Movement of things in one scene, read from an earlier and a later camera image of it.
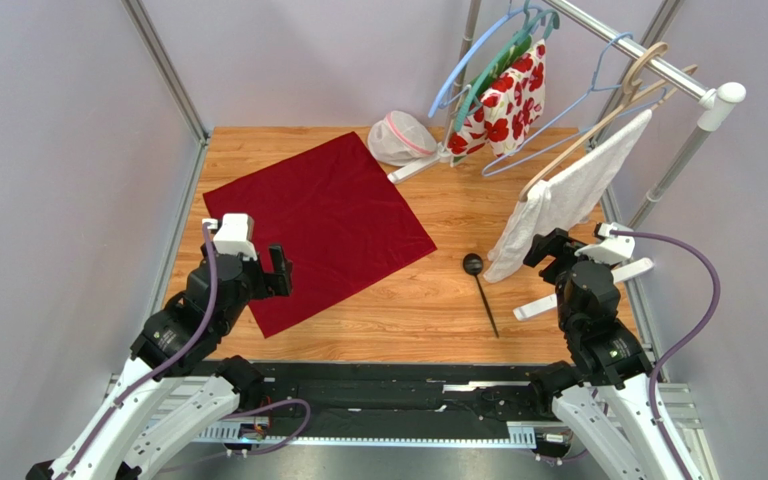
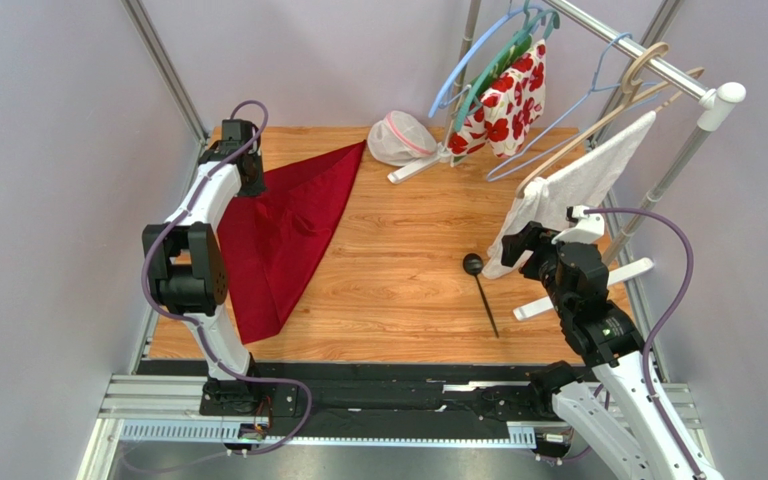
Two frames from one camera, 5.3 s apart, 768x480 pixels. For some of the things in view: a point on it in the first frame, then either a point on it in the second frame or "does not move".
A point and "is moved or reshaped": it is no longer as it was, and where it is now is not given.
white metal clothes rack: x=718 y=101 does not move
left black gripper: x=285 y=282 → x=256 y=156
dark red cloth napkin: x=337 y=218 is moved or reshaped
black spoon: x=473 y=264 does not move
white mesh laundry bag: x=401 y=139 does not move
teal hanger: x=498 y=56 does not move
